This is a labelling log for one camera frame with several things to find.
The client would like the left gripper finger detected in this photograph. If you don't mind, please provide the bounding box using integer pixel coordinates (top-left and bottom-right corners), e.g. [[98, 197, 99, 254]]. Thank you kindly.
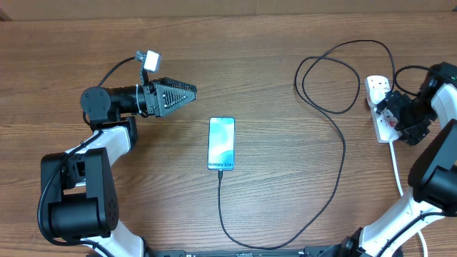
[[156, 84, 196, 117], [153, 77, 197, 94]]

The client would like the white power strip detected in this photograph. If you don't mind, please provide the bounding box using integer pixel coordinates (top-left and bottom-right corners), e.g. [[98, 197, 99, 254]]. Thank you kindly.
[[365, 75, 401, 143]]

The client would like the blue Galaxy smartphone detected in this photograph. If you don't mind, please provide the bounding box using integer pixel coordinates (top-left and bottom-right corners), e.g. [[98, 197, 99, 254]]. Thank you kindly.
[[207, 117, 235, 171]]

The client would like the black USB charging cable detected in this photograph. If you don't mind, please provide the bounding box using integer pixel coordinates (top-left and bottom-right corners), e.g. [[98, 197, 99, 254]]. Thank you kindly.
[[216, 39, 396, 251]]

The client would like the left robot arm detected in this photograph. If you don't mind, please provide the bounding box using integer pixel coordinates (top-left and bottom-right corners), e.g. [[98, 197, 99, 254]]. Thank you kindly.
[[37, 78, 197, 256]]

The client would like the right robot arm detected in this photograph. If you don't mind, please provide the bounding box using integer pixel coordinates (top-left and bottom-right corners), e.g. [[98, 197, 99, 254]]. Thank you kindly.
[[322, 62, 456, 256]]

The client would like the white charger plug adapter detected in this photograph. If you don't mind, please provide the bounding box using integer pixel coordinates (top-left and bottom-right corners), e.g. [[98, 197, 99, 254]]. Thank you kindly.
[[367, 87, 389, 108]]

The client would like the white power strip cord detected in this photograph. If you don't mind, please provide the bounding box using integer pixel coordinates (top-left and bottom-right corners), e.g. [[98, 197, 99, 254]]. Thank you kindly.
[[388, 141, 429, 257]]

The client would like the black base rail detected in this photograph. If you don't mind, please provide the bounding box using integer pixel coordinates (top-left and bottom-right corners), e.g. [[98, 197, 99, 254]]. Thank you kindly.
[[144, 245, 341, 257]]

